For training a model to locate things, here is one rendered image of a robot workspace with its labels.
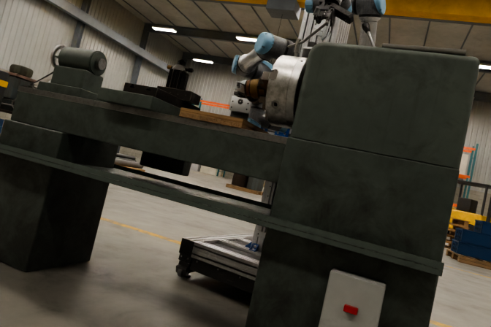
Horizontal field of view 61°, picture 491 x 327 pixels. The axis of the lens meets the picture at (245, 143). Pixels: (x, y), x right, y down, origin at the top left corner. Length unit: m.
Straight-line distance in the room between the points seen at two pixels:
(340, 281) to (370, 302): 0.11
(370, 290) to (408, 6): 11.63
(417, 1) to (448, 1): 0.78
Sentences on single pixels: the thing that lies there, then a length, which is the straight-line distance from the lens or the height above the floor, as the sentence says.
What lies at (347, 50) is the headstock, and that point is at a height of 1.22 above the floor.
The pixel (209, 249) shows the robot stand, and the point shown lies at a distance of 2.47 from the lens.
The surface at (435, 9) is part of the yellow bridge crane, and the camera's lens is 12.79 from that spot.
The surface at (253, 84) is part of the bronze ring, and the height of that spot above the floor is 1.08.
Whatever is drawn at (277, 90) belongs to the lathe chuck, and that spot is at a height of 1.05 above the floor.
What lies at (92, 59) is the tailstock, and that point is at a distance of 2.38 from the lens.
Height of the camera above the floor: 0.70
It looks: 4 degrees up
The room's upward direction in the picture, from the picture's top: 13 degrees clockwise
